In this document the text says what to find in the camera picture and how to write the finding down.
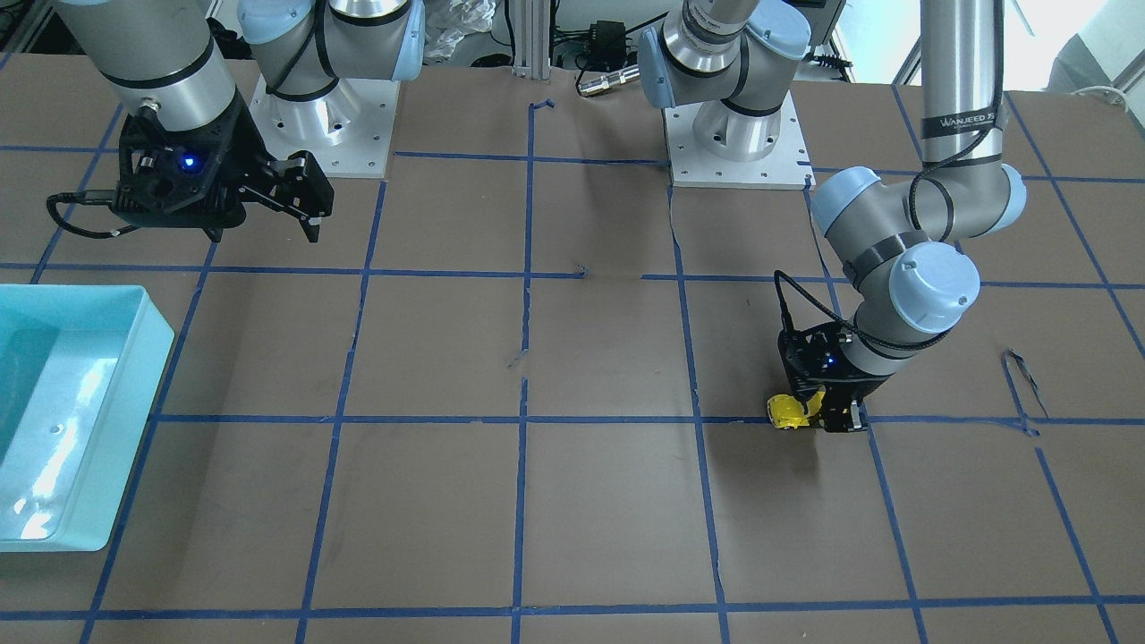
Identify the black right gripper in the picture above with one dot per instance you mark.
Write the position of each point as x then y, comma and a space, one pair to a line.
238, 152

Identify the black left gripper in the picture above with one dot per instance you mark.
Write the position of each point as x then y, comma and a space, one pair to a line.
857, 385

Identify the yellow beetle toy car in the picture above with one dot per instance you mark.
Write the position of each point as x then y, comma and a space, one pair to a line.
788, 412

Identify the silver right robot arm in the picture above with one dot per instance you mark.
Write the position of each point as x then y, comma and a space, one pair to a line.
169, 55

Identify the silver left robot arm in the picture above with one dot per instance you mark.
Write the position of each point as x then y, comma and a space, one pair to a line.
896, 241

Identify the light blue plastic bin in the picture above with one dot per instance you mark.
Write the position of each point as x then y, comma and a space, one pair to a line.
80, 369

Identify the black power adapter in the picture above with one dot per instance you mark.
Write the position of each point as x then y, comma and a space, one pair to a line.
606, 48

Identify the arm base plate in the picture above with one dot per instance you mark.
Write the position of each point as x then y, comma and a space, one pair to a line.
711, 146
348, 131

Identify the aluminium frame post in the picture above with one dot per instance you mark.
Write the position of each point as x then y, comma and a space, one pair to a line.
532, 23

